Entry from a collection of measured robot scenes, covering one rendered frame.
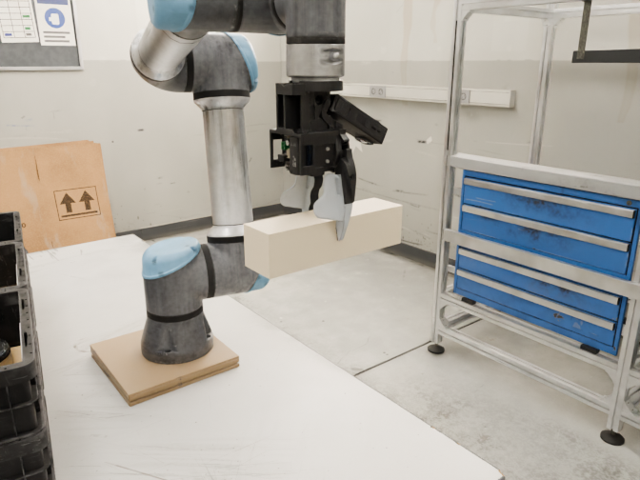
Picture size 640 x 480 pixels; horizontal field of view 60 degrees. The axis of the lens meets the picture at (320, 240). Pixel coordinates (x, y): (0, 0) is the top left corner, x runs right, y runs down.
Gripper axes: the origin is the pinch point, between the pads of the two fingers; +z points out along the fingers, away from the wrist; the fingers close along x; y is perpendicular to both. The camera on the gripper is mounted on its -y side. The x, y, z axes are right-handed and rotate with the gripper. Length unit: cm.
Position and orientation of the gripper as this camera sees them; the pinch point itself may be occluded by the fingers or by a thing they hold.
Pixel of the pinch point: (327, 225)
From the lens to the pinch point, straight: 78.6
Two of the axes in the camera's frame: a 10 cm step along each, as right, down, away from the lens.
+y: -7.9, 1.9, -5.9
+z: 0.0, 9.5, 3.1
